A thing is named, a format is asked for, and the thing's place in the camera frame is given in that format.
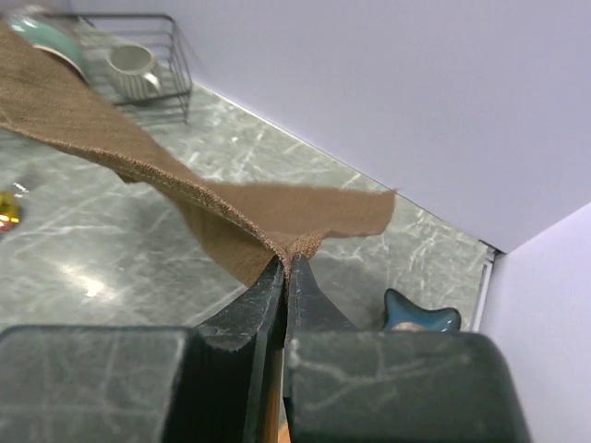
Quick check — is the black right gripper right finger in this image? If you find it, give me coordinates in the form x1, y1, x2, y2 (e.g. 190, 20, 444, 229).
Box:
283, 256, 531, 442

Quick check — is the brown cloth napkin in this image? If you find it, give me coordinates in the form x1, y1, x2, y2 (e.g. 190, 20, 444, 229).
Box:
1, 24, 395, 285

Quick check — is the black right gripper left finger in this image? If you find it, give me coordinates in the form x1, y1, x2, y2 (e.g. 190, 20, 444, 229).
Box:
1, 259, 285, 442

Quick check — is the black wire dish rack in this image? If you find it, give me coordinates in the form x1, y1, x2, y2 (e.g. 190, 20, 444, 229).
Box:
45, 12, 193, 126

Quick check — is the iridescent spoon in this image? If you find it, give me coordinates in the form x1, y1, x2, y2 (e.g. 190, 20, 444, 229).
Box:
0, 191, 23, 236

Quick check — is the striped ceramic mug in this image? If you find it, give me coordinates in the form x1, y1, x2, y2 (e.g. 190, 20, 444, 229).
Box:
106, 43, 163, 101

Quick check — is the green ceramic bowl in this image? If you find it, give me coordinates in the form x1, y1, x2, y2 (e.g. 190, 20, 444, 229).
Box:
7, 16, 88, 83

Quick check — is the blue star-shaped dish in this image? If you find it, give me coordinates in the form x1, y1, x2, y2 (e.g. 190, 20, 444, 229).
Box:
383, 288, 462, 331

